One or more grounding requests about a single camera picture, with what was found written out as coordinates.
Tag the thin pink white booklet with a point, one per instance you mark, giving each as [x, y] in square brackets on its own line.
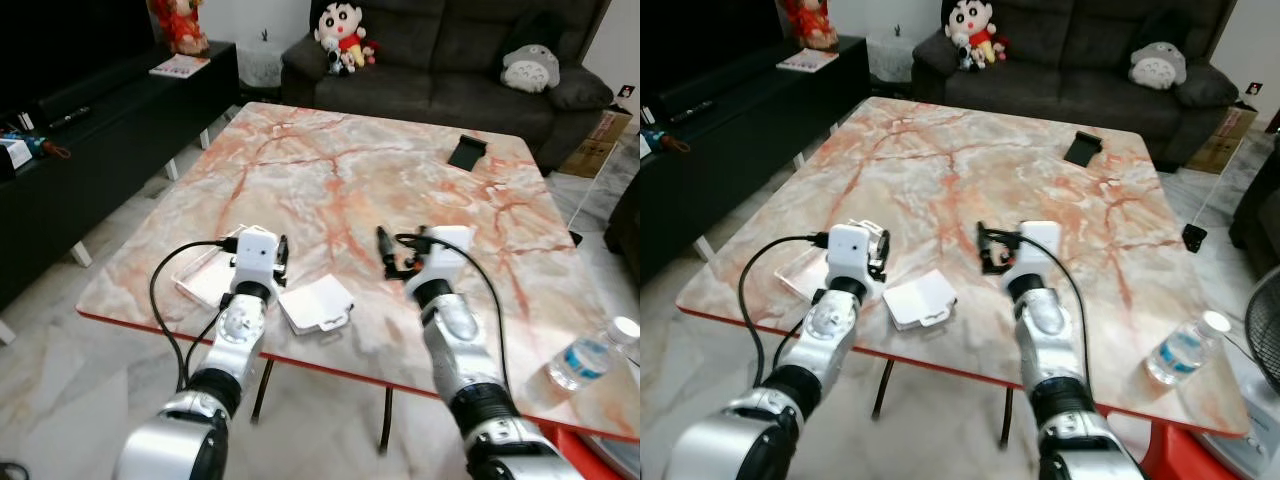
[180, 66]
[808, 60]

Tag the dark armchair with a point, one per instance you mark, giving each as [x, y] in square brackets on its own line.
[1258, 210]

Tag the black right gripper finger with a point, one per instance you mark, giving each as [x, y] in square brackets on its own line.
[384, 252]
[984, 248]

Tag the black remote control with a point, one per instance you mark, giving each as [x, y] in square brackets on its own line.
[692, 111]
[70, 117]

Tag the black metal table leg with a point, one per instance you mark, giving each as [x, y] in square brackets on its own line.
[262, 392]
[385, 425]
[882, 390]

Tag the cartoon boy plush doll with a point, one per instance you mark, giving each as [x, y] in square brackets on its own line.
[970, 30]
[340, 35]

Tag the white lace side table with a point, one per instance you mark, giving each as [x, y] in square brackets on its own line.
[262, 65]
[890, 62]

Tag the clear plastic water bottle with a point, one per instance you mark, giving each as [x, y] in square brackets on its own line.
[585, 358]
[1180, 355]

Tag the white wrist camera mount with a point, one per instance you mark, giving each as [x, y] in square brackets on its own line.
[1040, 245]
[850, 248]
[255, 252]
[447, 255]

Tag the blue tool with red loop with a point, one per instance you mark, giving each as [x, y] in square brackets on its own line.
[660, 142]
[25, 145]

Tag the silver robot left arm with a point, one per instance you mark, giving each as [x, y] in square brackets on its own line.
[235, 335]
[830, 330]

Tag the grey Totoro plush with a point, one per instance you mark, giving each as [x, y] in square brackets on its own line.
[530, 70]
[1158, 66]

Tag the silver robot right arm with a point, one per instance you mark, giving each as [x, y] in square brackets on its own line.
[1045, 330]
[455, 330]

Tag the white cardboard box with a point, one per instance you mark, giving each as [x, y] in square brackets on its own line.
[918, 298]
[315, 303]

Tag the brown cardboard carton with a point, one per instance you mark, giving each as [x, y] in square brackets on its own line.
[1225, 140]
[598, 145]

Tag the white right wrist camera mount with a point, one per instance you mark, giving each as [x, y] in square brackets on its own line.
[1040, 245]
[447, 255]

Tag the black television screen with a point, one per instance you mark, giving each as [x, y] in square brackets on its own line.
[60, 40]
[690, 35]

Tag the red figurine doll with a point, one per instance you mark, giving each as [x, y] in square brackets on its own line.
[808, 20]
[180, 25]

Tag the dark grey fabric sofa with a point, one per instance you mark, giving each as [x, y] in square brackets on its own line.
[440, 90]
[1070, 85]

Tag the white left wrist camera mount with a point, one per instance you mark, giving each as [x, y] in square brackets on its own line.
[850, 248]
[255, 252]

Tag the black low TV cabinet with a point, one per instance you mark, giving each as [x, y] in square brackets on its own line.
[110, 170]
[740, 160]

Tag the red plastic stool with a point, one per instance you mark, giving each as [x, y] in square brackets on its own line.
[1180, 455]
[580, 455]

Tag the clear plastic tray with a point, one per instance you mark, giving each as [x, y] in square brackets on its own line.
[205, 278]
[800, 272]

